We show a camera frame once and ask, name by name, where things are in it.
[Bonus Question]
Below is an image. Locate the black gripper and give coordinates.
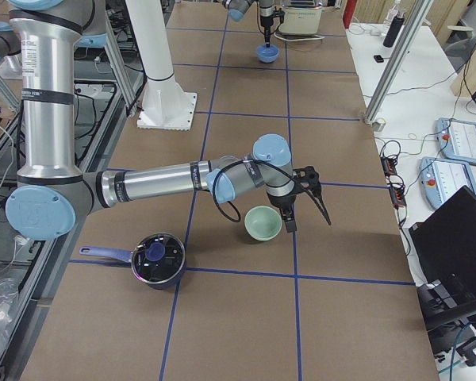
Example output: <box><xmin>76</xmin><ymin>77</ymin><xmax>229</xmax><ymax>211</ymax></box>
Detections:
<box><xmin>259</xmin><ymin>16</ymin><xmax>274</xmax><ymax>48</ymax></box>
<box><xmin>266</xmin><ymin>166</ymin><xmax>332</xmax><ymax>233</ymax></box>

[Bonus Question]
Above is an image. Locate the blue bowl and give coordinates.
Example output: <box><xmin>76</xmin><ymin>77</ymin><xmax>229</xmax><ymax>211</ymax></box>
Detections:
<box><xmin>255</xmin><ymin>44</ymin><xmax>279</xmax><ymax>64</ymax></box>

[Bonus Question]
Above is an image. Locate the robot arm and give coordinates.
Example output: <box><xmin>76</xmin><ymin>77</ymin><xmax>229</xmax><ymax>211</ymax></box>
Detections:
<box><xmin>4</xmin><ymin>1</ymin><xmax>325</xmax><ymax>241</ymax></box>
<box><xmin>221</xmin><ymin>0</ymin><xmax>284</xmax><ymax>48</ymax></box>

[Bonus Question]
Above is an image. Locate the green bowl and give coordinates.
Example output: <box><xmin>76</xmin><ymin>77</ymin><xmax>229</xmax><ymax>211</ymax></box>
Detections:
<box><xmin>244</xmin><ymin>206</ymin><xmax>282</xmax><ymax>241</ymax></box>

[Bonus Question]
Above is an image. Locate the cream chrome toaster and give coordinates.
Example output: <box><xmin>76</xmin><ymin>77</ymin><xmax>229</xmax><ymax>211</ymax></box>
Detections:
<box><xmin>279</xmin><ymin>6</ymin><xmax>323</xmax><ymax>36</ymax></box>

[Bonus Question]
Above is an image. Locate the black water bottle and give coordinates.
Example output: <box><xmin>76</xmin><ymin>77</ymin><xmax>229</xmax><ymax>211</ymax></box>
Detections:
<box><xmin>383</xmin><ymin>9</ymin><xmax>405</xmax><ymax>48</ymax></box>

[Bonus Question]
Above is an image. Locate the near blue teach pendant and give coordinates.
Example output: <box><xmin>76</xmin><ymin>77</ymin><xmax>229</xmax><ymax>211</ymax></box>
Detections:
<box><xmin>420</xmin><ymin>156</ymin><xmax>476</xmax><ymax>209</ymax></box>

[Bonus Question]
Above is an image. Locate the blue teach pendant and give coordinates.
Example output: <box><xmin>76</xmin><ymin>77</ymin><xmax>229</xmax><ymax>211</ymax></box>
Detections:
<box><xmin>420</xmin><ymin>156</ymin><xmax>476</xmax><ymax>209</ymax></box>
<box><xmin>436</xmin><ymin>118</ymin><xmax>476</xmax><ymax>165</ymax></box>

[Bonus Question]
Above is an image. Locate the dark blue saucepan with lid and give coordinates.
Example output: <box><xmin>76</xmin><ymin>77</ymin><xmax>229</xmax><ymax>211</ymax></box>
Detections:
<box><xmin>79</xmin><ymin>233</ymin><xmax>186</xmax><ymax>290</ymax></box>

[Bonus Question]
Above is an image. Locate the black laptop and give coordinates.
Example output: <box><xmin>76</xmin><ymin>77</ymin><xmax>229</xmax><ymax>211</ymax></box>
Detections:
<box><xmin>409</xmin><ymin>186</ymin><xmax>476</xmax><ymax>329</ymax></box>

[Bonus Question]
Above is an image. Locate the far blue teach pendant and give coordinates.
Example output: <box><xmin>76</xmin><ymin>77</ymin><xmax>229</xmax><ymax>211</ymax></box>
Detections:
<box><xmin>436</xmin><ymin>118</ymin><xmax>476</xmax><ymax>165</ymax></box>

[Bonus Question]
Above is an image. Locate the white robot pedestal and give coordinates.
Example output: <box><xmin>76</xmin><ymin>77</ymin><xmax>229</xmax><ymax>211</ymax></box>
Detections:
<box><xmin>129</xmin><ymin>1</ymin><xmax>197</xmax><ymax>130</ymax></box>

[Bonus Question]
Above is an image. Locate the aluminium frame post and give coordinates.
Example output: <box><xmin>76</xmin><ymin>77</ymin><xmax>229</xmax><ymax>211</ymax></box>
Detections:
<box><xmin>363</xmin><ymin>0</ymin><xmax>433</xmax><ymax>132</ymax></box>

